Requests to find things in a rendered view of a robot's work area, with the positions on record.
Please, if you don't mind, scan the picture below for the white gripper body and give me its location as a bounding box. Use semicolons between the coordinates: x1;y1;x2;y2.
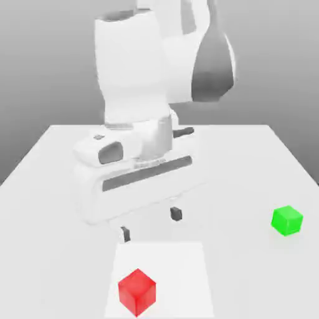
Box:
74;151;209;226

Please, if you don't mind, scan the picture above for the small red cube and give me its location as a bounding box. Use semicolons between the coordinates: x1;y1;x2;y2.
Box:
117;268;157;318

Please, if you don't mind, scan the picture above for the small green cube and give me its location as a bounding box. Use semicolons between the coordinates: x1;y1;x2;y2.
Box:
270;204;304;237

